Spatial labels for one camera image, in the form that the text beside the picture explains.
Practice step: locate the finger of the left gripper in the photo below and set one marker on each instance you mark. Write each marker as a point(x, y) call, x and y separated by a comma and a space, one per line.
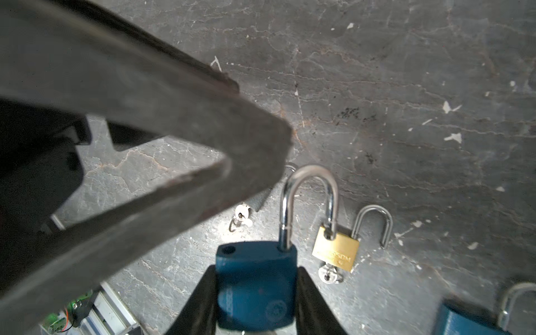
point(52, 57)
point(41, 275)

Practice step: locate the black padlock key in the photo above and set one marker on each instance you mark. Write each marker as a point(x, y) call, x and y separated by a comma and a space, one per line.
point(240, 218)

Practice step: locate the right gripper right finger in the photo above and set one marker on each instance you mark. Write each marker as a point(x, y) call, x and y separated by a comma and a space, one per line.
point(312, 314)

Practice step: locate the brass padlock key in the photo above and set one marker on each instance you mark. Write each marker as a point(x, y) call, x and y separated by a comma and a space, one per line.
point(328, 274)

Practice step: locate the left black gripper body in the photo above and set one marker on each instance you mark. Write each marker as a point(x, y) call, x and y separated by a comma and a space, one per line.
point(40, 165)

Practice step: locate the brass padlock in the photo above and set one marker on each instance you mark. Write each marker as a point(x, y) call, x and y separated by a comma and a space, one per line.
point(342, 250)

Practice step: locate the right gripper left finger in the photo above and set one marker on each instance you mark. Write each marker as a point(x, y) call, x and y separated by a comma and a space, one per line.
point(200, 312)

